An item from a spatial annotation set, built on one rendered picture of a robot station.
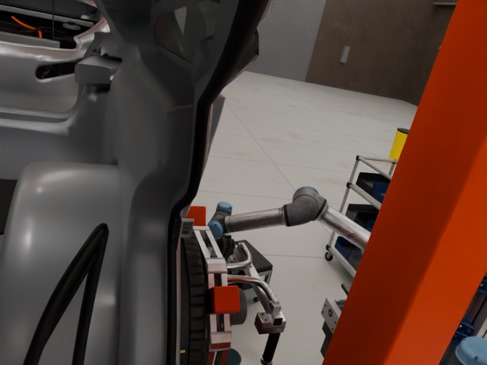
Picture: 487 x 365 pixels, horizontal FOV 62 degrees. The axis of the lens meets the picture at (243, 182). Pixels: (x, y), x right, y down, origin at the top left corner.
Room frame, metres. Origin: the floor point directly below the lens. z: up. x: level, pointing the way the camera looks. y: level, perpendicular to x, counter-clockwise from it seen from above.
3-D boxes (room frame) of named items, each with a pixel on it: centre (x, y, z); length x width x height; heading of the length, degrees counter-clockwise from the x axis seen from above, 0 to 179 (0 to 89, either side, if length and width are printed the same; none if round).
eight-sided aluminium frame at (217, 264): (1.15, 0.07, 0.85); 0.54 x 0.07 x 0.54; 24
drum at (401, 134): (7.14, -2.63, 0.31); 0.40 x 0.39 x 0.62; 107
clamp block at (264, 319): (1.07, -0.19, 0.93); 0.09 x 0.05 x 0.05; 114
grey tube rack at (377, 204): (3.03, -1.12, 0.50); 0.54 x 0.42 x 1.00; 24
